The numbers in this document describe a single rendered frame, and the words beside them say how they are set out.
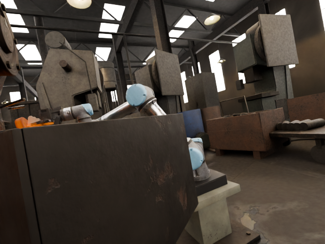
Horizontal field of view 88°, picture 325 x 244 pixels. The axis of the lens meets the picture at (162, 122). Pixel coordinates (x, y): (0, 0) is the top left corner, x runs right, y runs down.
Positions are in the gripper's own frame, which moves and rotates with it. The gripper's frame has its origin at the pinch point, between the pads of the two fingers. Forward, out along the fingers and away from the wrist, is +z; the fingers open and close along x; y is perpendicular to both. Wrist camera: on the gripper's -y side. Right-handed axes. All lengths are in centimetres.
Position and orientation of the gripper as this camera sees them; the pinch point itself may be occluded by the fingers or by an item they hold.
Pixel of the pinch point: (26, 127)
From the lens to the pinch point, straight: 120.8
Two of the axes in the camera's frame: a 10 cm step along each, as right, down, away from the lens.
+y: -2.8, -9.6, 0.5
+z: -9.3, 2.6, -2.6
